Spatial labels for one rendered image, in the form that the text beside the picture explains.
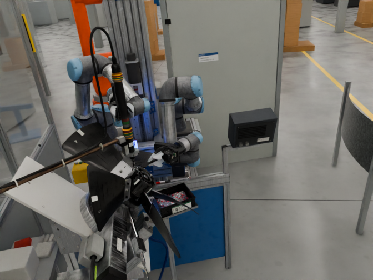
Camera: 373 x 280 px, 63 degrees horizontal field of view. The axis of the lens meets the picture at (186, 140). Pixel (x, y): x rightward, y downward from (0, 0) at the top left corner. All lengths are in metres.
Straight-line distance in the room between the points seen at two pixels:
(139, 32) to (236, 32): 1.31
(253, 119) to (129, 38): 0.99
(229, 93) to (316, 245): 1.68
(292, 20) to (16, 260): 8.70
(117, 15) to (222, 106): 1.64
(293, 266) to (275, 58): 2.01
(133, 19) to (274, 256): 2.03
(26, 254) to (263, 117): 1.38
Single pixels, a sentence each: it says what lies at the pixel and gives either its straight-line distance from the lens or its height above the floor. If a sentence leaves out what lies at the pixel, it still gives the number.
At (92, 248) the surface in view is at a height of 1.16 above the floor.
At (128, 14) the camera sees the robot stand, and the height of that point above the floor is 1.81.
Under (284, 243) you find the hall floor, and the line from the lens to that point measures 2.77.
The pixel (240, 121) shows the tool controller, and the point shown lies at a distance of 1.78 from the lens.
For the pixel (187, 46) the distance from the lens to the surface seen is 3.11.
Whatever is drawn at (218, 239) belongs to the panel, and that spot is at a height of 0.30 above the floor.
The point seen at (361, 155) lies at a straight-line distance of 2.79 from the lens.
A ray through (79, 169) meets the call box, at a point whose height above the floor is 1.07.
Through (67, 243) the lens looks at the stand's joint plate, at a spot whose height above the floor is 1.01.
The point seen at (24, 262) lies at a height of 0.97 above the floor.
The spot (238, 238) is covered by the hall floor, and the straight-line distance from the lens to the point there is 2.76.
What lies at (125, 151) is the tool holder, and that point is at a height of 1.33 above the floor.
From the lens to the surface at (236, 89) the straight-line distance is 3.34.
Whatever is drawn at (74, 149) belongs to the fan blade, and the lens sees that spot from 1.36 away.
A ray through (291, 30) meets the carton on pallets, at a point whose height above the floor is 0.56.
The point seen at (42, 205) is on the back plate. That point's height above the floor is 1.26.
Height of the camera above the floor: 1.96
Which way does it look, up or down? 27 degrees down
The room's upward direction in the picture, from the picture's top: 5 degrees counter-clockwise
